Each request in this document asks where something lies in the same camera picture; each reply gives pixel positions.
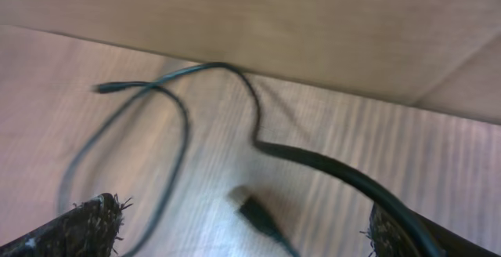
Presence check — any black USB cable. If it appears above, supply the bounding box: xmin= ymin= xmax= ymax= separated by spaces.
xmin=154 ymin=61 xmax=445 ymax=257

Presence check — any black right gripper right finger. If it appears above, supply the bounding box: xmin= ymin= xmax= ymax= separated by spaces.
xmin=364 ymin=204 xmax=500 ymax=257

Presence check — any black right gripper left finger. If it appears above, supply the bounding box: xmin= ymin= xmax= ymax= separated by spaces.
xmin=1 ymin=193 xmax=132 ymax=257

